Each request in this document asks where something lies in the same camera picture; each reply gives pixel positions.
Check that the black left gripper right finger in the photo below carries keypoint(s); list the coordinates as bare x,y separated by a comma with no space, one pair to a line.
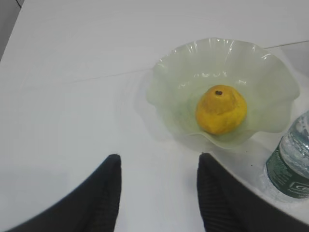
226,205

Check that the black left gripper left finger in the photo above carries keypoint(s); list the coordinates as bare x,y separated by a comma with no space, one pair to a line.
92,207

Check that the clear plastic water bottle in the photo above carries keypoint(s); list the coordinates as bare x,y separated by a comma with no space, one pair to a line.
286,172

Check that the yellow pear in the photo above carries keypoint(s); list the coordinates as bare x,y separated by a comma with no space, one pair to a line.
220,110

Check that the green ruffled glass plate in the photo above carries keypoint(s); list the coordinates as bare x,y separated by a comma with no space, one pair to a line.
181,77

